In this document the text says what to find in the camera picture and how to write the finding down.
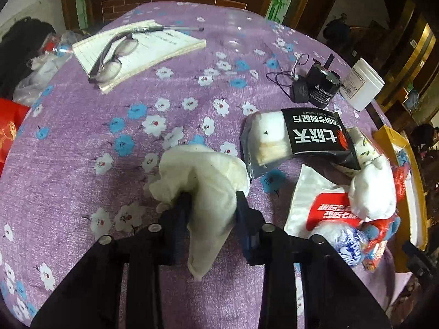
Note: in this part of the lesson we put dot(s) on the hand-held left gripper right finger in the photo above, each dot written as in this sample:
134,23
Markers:
245,222

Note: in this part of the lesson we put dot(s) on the black pen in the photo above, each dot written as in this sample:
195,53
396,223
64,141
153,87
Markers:
147,29

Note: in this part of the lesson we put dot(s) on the black cylindrical device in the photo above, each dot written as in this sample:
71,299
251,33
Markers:
320,87

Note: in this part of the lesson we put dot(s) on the yellow cardboard box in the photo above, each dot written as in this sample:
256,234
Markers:
416,212

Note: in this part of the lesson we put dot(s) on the clear plastic bag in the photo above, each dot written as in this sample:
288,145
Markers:
37,75

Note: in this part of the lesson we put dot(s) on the bright white cloth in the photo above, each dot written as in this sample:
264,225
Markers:
374,192

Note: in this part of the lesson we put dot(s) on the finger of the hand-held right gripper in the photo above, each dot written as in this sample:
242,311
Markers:
416,258

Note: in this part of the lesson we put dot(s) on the clear plastic cup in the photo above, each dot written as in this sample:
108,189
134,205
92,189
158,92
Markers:
233,43

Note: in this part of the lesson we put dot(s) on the red blue packet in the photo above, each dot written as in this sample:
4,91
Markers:
374,257

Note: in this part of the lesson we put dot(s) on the dark framed eyeglasses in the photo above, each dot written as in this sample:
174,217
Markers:
127,46

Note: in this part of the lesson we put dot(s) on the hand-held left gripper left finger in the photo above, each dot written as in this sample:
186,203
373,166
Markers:
180,219

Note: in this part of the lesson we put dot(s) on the blue white tissue pack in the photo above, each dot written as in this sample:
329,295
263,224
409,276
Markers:
343,243

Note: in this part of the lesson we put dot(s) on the cream white cloth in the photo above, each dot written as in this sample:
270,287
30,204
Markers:
205,178

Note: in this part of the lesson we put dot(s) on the white plastic jar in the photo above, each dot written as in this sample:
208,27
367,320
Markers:
363,85

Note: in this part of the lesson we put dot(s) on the black wipes packet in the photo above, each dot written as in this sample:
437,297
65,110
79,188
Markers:
315,137

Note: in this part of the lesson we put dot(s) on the black bag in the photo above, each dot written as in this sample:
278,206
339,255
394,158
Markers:
24,41

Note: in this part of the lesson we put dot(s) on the lined paper notebook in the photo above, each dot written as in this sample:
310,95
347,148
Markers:
154,48

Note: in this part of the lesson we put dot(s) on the wooden counter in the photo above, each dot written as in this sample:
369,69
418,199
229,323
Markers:
178,3

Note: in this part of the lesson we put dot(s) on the red bag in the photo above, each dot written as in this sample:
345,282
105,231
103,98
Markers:
10,126

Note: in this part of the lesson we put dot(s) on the floral print tissue pack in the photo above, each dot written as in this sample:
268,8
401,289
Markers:
363,147

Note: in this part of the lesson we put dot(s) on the white red wipes packet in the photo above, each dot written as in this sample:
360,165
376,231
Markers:
308,192

